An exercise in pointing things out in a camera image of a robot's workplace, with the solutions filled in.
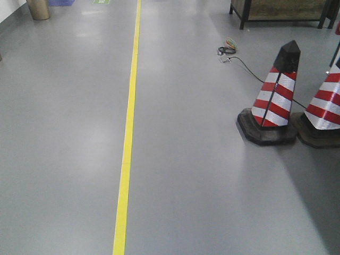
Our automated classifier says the red white traffic cone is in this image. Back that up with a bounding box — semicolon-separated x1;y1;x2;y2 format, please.
237;40;301;146

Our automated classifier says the yellow floor tape line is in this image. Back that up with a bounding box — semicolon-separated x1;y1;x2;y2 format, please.
112;0;142;255

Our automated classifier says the dark wooden bench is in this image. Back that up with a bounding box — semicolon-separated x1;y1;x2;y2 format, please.
229;0;339;30

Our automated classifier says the brass cylindrical bin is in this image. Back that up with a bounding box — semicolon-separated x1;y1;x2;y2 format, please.
26;0;50;20

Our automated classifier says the black floor cable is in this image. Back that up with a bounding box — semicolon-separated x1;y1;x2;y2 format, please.
218;46;307;109

